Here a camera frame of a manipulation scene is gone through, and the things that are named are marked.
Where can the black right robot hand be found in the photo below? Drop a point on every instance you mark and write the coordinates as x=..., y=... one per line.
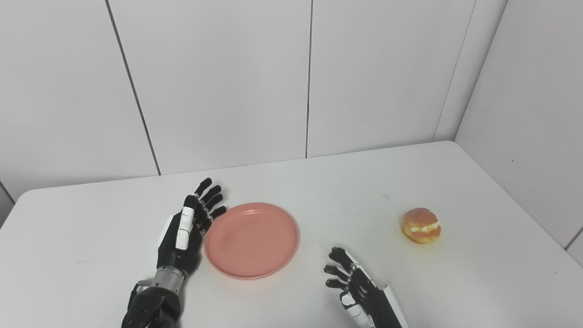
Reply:
x=369, y=300

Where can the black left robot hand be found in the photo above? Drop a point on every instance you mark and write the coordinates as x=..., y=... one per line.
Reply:
x=175, y=246

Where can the pink round plate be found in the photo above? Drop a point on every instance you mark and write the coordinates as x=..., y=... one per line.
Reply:
x=250, y=241

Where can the cream puff pastry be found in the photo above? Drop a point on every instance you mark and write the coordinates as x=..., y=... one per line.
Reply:
x=421, y=225

